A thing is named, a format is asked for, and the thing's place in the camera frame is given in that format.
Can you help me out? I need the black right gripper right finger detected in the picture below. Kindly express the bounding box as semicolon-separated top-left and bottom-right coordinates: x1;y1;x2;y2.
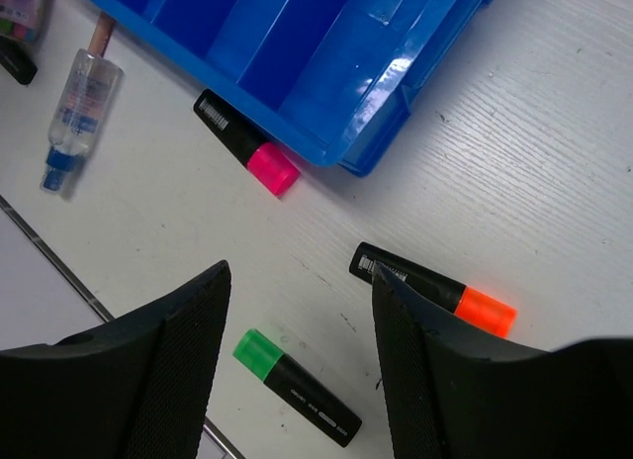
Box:
372;266;632;458

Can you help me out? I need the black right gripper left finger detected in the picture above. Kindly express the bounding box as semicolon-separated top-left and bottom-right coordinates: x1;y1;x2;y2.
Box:
1;261;231;458

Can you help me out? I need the orange cap black highlighter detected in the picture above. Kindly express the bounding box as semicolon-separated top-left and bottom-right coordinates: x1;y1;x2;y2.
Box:
349;242;517;338

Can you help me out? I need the yellow cap black highlighter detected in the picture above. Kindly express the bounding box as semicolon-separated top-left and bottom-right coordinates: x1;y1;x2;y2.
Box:
0;37;38;85

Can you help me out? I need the crayon bottle pink cap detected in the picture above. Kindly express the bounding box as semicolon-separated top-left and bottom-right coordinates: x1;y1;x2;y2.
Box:
1;0;50;44

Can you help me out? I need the green cap black highlighter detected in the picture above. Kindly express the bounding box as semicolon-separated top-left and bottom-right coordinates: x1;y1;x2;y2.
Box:
233;328;362;448

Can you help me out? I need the pink cap black highlighter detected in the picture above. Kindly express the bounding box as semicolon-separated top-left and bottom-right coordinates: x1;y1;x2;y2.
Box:
193;89;301;198

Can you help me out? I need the blue divided plastic bin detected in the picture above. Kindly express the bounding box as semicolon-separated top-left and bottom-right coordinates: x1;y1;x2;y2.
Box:
89;0;493;177

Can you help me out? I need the tan pencil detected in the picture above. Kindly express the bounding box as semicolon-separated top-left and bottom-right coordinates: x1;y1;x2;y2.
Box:
87;12;116;57

